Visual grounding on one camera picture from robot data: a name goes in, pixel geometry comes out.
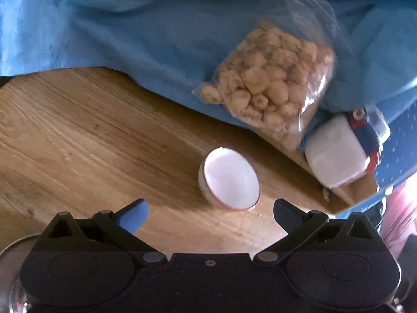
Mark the white bottle with blue cap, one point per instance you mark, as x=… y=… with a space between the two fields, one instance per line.
x=335 y=156

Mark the wooden riser shelf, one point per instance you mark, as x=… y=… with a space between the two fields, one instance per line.
x=355 y=195

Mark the clear bag of snacks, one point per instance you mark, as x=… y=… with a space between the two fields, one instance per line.
x=273 y=81

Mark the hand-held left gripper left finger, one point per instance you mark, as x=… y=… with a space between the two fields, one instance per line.
x=135 y=213

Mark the white bowl with red rim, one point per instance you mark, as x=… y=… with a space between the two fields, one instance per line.
x=229 y=179

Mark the dotted dark blue cloth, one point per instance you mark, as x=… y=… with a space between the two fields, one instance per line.
x=400 y=150

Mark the steel plate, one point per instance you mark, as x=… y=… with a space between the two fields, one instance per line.
x=14 y=247

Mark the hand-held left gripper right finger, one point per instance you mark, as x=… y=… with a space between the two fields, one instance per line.
x=288 y=218

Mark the pink cloth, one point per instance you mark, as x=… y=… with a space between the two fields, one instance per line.
x=400 y=215

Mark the light blue cloth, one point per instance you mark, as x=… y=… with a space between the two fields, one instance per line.
x=146 y=29

